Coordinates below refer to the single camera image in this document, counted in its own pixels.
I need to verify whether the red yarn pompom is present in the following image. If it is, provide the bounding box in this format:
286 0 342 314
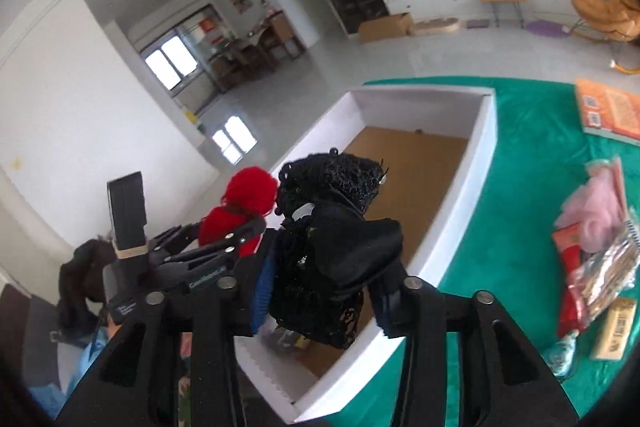
198 167 278 247

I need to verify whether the black lace fabric bundle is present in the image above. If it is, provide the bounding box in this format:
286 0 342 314
269 148 406 349

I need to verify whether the red snack packet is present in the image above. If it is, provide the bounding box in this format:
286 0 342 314
552 223 598 338

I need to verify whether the bag of cotton swabs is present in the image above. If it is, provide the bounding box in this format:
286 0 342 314
582 209 639 318

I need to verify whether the black jacket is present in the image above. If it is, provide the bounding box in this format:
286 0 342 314
56 237 116 338

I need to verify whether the green tablecloth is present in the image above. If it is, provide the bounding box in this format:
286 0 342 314
325 77 639 426

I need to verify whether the teal patterned pouch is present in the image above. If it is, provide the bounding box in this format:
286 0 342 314
541 329 579 381

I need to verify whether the white cardboard box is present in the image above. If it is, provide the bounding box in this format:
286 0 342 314
235 84 497 425

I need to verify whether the wooden rectangular box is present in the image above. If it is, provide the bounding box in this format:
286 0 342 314
590 297 638 361

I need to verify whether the pink mesh bath sponge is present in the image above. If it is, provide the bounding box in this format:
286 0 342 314
554 157 627 254

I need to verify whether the dining table with chairs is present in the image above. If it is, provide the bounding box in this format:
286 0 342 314
208 10 306 91

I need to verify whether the orange book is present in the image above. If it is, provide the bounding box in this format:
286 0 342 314
575 79 640 145

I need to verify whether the oval cat scratcher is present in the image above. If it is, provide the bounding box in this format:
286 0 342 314
408 17 461 37

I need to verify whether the brown cardboard box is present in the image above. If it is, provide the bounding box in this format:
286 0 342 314
358 13 413 43

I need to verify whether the purple round floor mat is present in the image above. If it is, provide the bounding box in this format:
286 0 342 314
525 20 570 39

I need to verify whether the orange lounge chair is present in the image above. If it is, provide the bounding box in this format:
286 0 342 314
572 0 639 42

